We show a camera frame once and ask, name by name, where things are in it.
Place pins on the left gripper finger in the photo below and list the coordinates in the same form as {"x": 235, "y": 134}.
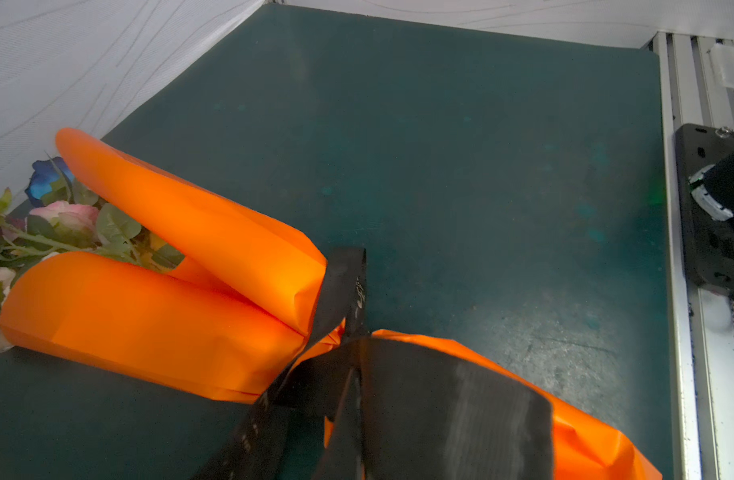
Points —
{"x": 342, "y": 458}

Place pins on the black printed ribbon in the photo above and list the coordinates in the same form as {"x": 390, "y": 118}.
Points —
{"x": 425, "y": 414}

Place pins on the orange wrapping paper sheet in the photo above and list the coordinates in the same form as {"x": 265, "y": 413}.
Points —
{"x": 193, "y": 291}

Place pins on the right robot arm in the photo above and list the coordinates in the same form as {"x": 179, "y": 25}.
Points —
{"x": 712, "y": 188}

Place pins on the green table mat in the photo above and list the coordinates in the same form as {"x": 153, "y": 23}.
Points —
{"x": 509, "y": 193}

